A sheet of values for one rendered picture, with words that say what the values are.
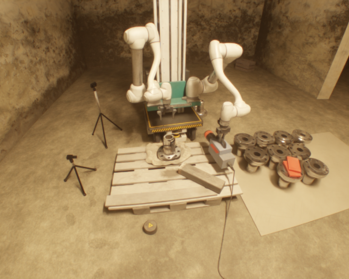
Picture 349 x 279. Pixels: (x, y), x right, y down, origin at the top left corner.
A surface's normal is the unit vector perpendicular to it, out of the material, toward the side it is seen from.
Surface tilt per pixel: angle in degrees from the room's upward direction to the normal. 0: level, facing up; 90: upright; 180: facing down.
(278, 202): 0
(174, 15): 90
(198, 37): 89
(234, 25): 90
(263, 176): 0
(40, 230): 0
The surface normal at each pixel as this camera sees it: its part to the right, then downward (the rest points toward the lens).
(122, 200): 0.00, -0.79
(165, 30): 0.23, 0.59
